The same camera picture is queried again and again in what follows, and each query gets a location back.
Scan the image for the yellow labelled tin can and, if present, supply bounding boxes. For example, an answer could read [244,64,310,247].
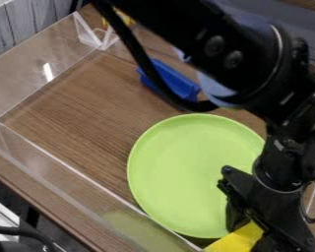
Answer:
[102,8,135,28]

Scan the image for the green round plate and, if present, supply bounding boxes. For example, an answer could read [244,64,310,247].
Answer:
[126,114,264,238]

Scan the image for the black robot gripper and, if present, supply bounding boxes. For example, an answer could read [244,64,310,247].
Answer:
[215,164,315,252]

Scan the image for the black cable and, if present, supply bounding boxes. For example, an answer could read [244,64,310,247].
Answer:
[0,224,56,252]

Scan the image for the blue plastic block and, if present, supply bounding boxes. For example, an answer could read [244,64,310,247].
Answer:
[151,58,200,102]

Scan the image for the yellow toy banana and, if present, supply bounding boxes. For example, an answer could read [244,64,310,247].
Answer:
[200,221,264,252]

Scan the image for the clear acrylic tray walls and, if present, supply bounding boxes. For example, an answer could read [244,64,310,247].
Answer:
[0,10,315,252]

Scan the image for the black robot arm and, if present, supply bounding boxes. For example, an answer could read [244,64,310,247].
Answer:
[92,0,315,252]

